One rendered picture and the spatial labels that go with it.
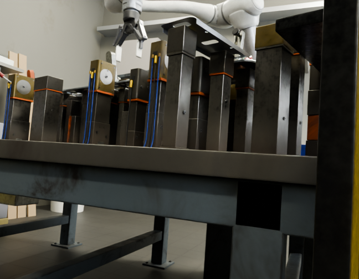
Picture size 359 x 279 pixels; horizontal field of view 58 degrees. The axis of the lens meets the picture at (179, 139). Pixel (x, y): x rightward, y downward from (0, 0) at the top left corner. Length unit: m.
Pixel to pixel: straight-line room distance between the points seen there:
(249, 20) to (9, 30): 3.13
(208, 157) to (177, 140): 0.22
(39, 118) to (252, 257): 1.26
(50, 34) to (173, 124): 4.13
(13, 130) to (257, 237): 1.47
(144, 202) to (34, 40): 4.08
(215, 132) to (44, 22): 4.05
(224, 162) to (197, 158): 0.04
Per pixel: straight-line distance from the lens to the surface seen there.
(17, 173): 0.80
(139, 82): 1.13
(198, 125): 0.90
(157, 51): 1.03
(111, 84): 1.32
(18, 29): 4.44
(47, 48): 4.72
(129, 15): 1.55
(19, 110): 1.83
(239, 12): 1.80
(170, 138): 0.73
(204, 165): 0.51
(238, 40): 1.37
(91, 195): 0.66
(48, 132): 1.59
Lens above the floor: 0.68
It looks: 4 degrees up
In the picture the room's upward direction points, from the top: 4 degrees clockwise
